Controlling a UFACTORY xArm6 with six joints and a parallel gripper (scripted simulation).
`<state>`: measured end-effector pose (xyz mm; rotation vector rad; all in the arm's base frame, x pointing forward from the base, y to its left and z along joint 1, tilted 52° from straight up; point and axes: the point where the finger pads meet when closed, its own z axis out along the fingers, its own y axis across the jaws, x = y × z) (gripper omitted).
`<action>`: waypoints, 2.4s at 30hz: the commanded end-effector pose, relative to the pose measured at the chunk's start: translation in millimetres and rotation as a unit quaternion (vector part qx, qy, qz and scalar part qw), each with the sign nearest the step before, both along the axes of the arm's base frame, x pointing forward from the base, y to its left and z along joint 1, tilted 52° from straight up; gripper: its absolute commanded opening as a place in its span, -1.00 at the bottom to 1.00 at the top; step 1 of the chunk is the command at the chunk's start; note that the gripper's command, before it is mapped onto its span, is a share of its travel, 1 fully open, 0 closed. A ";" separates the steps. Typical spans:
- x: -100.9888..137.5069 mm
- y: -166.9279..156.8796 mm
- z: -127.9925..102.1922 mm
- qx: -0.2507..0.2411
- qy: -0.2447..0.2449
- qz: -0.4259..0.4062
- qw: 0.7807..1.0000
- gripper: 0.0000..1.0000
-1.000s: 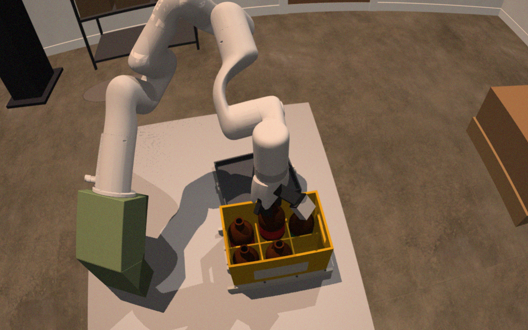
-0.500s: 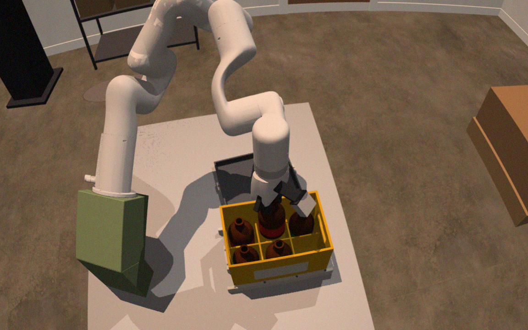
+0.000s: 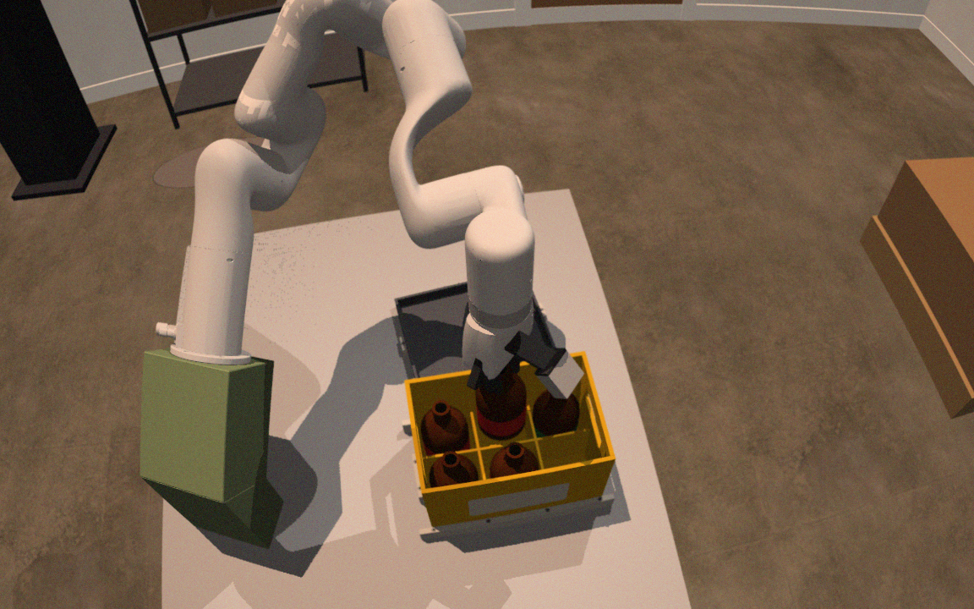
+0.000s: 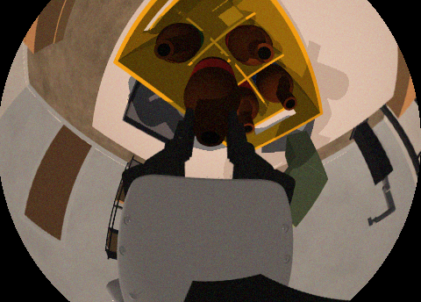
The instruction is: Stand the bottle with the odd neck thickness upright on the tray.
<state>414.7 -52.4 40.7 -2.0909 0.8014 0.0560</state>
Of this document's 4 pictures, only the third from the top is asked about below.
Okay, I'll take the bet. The brown glass bottle with red label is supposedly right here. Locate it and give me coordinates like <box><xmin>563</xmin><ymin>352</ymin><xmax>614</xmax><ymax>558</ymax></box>
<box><xmin>475</xmin><ymin>364</ymin><xmax>527</xmax><ymax>441</ymax></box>

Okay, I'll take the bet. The yellow divided crate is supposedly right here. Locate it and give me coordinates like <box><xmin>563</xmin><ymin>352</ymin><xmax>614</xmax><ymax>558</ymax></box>
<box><xmin>405</xmin><ymin>351</ymin><xmax>616</xmax><ymax>527</ymax></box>

